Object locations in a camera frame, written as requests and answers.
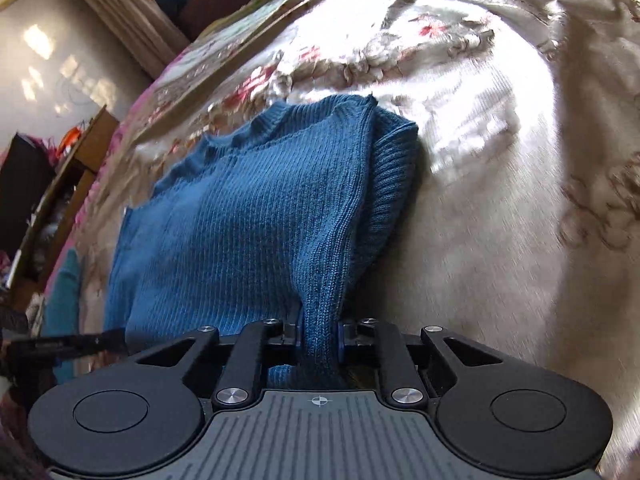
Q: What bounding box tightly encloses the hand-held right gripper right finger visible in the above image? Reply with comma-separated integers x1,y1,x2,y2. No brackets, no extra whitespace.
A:
336,316,512,409

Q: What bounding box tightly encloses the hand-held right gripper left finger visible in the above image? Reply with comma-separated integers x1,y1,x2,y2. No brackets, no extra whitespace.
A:
129,309,306,409

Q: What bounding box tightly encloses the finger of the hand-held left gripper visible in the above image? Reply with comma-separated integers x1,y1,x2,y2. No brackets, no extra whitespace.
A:
9,326,127,362

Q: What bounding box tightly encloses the blue striped knit sweater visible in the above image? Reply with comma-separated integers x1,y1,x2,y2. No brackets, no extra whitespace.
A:
102,94,421,391

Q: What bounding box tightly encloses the teal knit garment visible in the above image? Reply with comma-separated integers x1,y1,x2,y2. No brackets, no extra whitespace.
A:
42,247,84,386

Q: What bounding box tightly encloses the black monitor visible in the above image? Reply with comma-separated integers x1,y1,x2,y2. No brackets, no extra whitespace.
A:
0,132,57,262

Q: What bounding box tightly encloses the wooden side cabinet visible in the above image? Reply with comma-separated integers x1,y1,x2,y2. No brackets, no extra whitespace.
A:
10,105,121,311

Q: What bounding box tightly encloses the floral satin bedspread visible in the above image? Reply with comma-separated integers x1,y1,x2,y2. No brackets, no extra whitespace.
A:
50,0,640,480

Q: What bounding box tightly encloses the orange object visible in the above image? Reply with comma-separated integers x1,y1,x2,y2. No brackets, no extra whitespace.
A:
57,127,84,154

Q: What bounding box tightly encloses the beige curtain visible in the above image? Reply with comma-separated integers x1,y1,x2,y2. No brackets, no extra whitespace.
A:
55,0,192,79

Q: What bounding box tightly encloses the maroon sofa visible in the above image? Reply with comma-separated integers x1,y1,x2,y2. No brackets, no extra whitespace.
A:
177,0,327,42

